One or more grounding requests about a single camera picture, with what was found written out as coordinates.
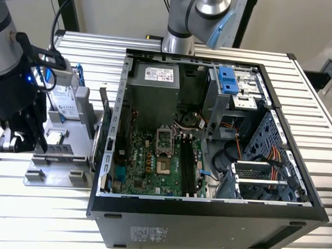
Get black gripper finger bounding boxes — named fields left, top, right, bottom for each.
left=23, top=107, right=50, bottom=154
left=0, top=124, right=47, bottom=155

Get RAM stick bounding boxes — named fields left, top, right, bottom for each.
left=33, top=156, right=86, bottom=166
left=47, top=143, right=73, bottom=156

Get silver CPU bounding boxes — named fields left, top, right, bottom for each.
left=47, top=132, right=64, bottom=145

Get silver hard disk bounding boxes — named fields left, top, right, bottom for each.
left=48, top=82, right=82, bottom=119

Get grey parts rack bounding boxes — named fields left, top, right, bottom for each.
left=21, top=85, right=102, bottom=191

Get blue disk carrier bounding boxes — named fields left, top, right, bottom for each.
left=33, top=60, right=85, bottom=125

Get green graphics card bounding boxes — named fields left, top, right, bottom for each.
left=88, top=83, right=116, bottom=174

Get green motherboard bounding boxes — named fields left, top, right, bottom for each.
left=110, top=122, right=211, bottom=199

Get grey power supply unit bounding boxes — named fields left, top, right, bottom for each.
left=126, top=61, right=182, bottom=131

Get metal socket cover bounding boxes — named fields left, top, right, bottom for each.
left=155, top=123, right=175, bottom=156

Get CPU socket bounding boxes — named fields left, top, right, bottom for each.
left=154, top=155, right=173, bottom=176

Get black open PC case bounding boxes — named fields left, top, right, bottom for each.
left=85, top=45, right=332, bottom=249

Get metal optical drive cage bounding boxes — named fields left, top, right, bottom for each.
left=203, top=64, right=262, bottom=140

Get blue plastic drive latch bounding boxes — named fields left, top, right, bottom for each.
left=216, top=65, right=239, bottom=96

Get metal disk bay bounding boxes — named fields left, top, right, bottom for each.
left=215, top=159, right=291, bottom=203

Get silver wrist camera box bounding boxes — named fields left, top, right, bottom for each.
left=52, top=58, right=75, bottom=86

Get thin black camera cable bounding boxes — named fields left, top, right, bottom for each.
left=48, top=0, right=84, bottom=72

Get black metal post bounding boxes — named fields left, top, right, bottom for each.
left=52, top=0, right=82, bottom=34

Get wire locking lever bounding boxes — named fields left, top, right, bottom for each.
left=171, top=127, right=179, bottom=159

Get beige yellow wire bundle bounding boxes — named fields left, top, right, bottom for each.
left=173, top=120, right=209, bottom=132

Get black internal data cable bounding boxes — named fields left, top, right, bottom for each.
left=211, top=141, right=234, bottom=180

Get red yellow black power wires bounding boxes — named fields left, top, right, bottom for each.
left=220, top=117, right=236, bottom=129

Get thin orange wire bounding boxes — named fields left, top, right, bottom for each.
left=234, top=134, right=243, bottom=162

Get orange yellow red ribbon wires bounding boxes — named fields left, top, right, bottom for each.
left=267, top=146, right=284, bottom=183

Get black metal bracket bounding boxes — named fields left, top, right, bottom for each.
left=301, top=69, right=332, bottom=91

